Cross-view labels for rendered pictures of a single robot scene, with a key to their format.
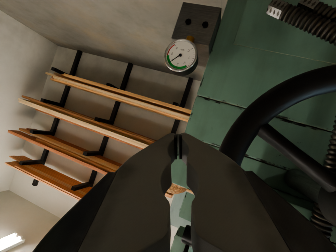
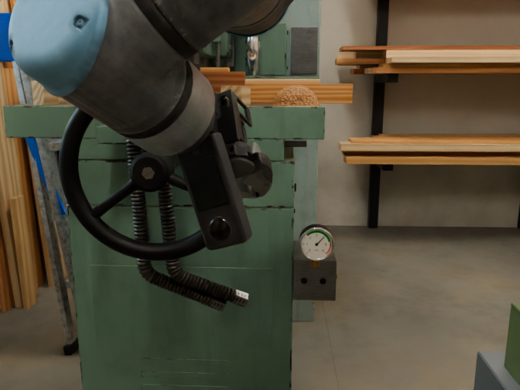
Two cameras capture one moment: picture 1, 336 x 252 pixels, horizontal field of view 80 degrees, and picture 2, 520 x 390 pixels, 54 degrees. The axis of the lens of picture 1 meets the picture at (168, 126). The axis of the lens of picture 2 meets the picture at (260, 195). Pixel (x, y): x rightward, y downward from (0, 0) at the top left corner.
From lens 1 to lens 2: 0.54 m
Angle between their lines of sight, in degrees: 21
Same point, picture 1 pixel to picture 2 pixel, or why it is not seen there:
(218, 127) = not seen: hidden behind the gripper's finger
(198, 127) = (281, 175)
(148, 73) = (473, 215)
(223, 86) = (268, 224)
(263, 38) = (245, 279)
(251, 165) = not seen: hidden behind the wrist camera
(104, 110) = not seen: outside the picture
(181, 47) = (318, 252)
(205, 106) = (281, 198)
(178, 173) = (286, 120)
